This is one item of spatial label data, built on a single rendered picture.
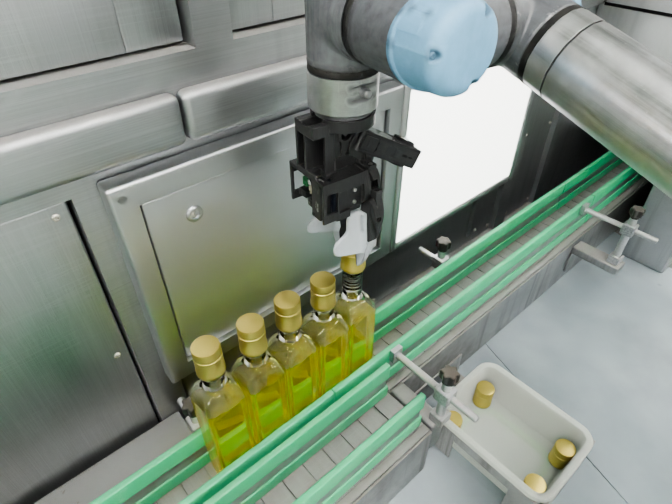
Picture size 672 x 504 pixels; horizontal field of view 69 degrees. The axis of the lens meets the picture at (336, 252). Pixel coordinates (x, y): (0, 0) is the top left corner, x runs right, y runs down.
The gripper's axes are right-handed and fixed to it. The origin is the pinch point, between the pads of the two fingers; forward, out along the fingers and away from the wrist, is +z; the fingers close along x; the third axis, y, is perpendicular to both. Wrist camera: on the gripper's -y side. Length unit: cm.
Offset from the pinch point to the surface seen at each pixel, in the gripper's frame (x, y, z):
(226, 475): 6.9, 25.6, 22.2
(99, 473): -9, 40, 31
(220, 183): -11.2, 12.9, -9.0
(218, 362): 3.9, 22.4, 4.1
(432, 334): 2.3, -17.4, 27.3
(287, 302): 1.9, 11.8, 2.2
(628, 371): 25, -55, 43
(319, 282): 1.2, 6.5, 2.2
